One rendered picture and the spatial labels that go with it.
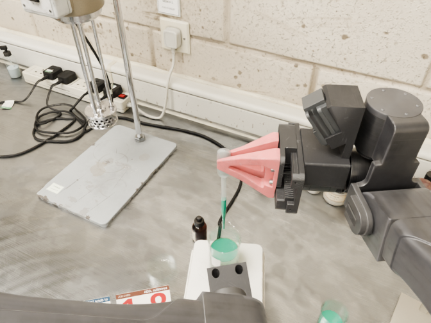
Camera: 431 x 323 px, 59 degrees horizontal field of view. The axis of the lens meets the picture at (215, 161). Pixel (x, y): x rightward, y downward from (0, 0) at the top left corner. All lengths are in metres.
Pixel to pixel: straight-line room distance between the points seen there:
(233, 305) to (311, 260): 0.49
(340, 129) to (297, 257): 0.41
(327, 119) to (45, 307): 0.31
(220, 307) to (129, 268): 0.49
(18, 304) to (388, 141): 0.35
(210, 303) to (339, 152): 0.24
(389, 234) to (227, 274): 0.17
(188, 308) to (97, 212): 0.60
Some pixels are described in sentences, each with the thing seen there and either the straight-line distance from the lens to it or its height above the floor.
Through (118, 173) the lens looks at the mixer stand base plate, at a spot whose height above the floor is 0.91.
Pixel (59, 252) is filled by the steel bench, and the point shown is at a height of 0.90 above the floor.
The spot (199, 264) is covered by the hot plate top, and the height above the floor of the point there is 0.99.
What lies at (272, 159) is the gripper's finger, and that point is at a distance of 0.43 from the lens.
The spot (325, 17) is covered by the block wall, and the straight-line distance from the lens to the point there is 0.86.
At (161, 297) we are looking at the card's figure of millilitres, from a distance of 0.69.
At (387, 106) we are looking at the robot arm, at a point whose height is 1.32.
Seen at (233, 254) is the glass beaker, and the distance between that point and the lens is 0.59.
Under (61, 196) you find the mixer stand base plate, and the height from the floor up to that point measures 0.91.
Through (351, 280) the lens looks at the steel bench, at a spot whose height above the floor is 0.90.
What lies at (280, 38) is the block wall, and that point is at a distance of 0.91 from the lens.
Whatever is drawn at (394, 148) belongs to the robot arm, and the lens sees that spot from 0.42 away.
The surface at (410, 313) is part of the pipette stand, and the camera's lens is 0.78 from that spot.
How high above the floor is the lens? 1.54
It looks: 42 degrees down
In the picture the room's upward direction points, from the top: straight up
